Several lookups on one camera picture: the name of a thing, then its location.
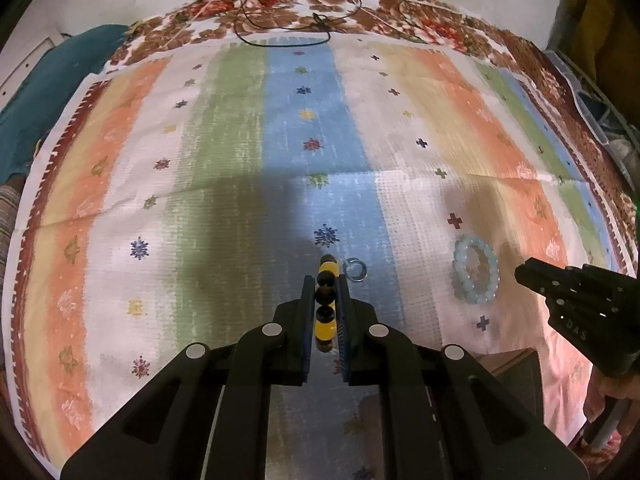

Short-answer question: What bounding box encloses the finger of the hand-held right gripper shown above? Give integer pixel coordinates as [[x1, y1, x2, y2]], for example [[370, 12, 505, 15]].
[[514, 266, 563, 307], [525, 257, 581, 282]]

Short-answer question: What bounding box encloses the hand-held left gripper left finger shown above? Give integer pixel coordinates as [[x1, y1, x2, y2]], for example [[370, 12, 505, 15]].
[[60, 274, 317, 480]]

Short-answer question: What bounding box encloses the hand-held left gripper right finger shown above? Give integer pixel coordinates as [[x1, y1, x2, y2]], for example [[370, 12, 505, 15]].
[[334, 274, 588, 480]]

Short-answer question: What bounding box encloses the yellow and black bead bracelet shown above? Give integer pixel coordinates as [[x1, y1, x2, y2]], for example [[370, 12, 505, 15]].
[[312, 254, 342, 353]]

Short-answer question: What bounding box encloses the light blue bead bracelet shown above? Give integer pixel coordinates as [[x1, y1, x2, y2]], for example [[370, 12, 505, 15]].
[[451, 234, 501, 305]]

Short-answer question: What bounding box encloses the person's right hand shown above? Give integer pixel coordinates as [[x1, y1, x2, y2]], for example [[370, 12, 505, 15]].
[[585, 370, 636, 453]]

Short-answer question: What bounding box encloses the clear plastic bag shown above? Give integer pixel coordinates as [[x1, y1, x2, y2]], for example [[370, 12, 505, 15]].
[[545, 50, 640, 181]]

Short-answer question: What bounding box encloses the striped pastel cloth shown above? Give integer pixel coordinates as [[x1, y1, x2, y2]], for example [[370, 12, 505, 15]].
[[10, 32, 631, 476]]

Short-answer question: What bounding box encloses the mustard hanging garment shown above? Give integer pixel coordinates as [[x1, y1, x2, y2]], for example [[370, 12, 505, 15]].
[[552, 0, 640, 106]]

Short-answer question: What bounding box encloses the grey striped pillow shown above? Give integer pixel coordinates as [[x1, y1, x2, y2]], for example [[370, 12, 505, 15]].
[[0, 182, 27, 243]]

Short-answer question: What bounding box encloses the teal pillow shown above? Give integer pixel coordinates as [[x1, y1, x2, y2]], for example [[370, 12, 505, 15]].
[[0, 24, 131, 181]]

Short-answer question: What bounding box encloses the black cable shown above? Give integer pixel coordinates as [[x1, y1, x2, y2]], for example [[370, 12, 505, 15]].
[[235, 0, 332, 47]]

